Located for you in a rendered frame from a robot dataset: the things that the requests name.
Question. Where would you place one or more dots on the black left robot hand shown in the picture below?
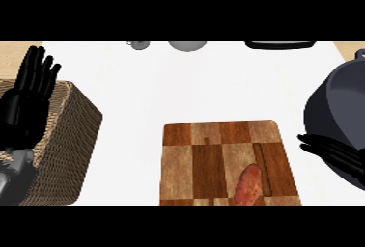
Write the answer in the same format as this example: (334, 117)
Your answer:
(24, 106)

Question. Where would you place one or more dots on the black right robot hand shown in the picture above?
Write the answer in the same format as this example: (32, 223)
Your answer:
(334, 151)

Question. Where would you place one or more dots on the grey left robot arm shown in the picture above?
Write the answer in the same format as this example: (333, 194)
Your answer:
(14, 170)

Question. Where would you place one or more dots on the dark grey pot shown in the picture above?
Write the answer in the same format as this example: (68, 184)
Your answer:
(340, 106)

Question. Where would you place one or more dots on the orange sweet potato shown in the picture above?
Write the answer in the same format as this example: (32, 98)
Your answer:
(249, 186)

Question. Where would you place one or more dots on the checkered wooden cutting board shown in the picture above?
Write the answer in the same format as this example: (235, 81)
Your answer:
(209, 160)

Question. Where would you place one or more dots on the brown wicker basket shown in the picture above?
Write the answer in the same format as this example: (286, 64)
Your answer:
(61, 144)

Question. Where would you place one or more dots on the small grey round object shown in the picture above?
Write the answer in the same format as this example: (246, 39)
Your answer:
(138, 44)

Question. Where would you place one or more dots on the black flat appliance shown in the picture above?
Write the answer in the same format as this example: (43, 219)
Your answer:
(280, 44)

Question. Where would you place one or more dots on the grey round bowl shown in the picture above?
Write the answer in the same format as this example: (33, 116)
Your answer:
(188, 45)

